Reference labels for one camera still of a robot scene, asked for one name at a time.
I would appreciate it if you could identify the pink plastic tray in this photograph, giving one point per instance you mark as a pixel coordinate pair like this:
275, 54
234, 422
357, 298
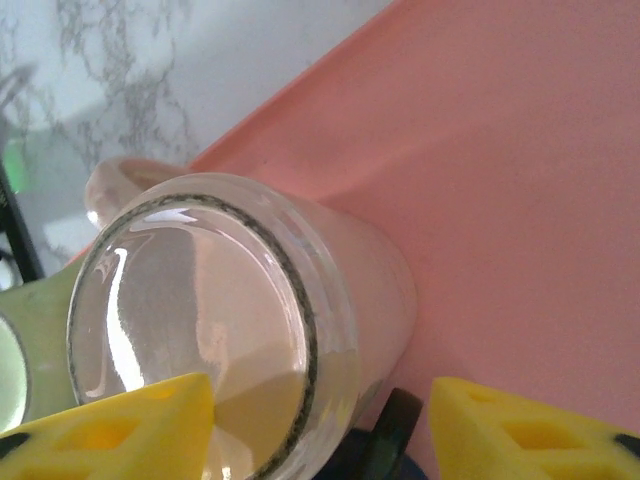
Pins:
500, 200

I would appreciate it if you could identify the pale pink round mug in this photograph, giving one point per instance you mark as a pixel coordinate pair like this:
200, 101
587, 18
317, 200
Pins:
200, 300

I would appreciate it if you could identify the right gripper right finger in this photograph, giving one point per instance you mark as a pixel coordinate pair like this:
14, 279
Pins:
525, 440

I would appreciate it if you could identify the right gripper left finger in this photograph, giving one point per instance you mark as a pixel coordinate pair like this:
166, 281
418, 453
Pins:
100, 440

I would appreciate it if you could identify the light green mug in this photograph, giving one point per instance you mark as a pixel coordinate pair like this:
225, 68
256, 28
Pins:
40, 310

